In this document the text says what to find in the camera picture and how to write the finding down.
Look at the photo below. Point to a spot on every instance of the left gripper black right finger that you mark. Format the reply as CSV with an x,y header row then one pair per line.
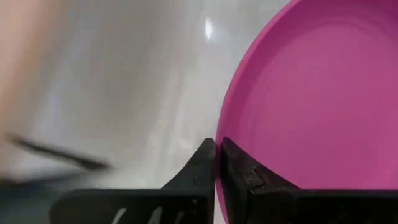
x,y
248,189

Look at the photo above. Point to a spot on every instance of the pink plate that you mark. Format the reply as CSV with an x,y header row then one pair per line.
x,y
317,99

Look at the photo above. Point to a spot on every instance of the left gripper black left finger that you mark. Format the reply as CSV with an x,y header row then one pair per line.
x,y
186,199

